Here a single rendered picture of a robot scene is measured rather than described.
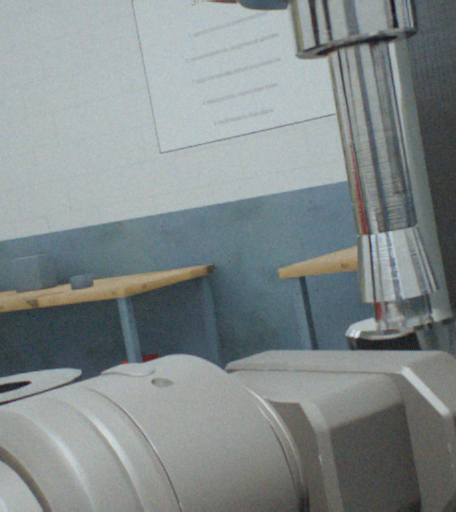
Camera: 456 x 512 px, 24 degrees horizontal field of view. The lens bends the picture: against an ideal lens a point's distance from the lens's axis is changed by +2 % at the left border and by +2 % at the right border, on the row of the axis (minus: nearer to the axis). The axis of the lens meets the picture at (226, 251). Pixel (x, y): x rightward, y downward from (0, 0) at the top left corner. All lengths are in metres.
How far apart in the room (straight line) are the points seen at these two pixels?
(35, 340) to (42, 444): 6.47
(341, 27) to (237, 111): 5.15
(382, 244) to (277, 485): 0.13
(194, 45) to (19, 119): 1.41
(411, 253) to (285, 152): 4.99
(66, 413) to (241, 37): 5.25
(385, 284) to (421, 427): 0.07
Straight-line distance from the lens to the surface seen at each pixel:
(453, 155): 0.80
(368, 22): 0.40
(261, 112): 5.46
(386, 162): 0.41
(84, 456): 0.29
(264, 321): 5.60
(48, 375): 0.60
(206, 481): 0.30
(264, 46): 5.45
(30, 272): 6.21
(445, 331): 0.40
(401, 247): 0.41
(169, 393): 0.31
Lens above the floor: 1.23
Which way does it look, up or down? 3 degrees down
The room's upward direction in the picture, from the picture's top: 10 degrees counter-clockwise
